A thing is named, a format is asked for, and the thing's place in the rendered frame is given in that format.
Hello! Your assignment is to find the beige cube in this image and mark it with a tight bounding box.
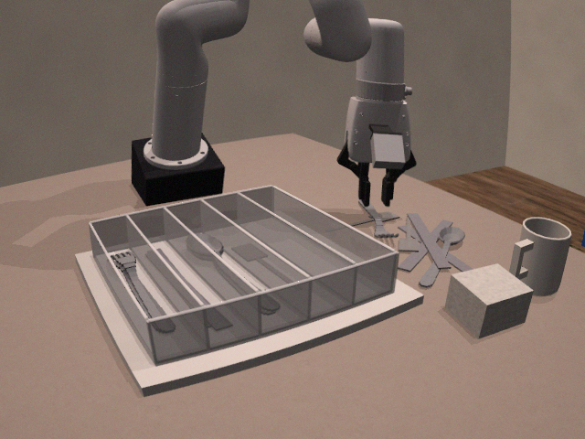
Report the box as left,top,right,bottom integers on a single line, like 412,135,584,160
445,263,534,338

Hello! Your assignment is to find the grey mug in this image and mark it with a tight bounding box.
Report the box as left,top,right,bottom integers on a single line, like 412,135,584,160
509,217,572,296

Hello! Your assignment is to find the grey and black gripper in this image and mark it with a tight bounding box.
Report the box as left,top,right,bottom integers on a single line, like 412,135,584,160
336,96,417,207

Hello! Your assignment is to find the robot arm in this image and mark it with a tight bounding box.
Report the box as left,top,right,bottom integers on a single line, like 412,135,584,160
144,0,412,170

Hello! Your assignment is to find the grey fork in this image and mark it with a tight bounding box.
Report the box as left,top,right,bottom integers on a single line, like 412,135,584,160
111,252,166,318
358,199,399,238
112,258,151,319

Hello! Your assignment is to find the grey spoon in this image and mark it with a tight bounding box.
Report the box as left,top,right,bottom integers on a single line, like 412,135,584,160
195,233,224,258
419,227,465,288

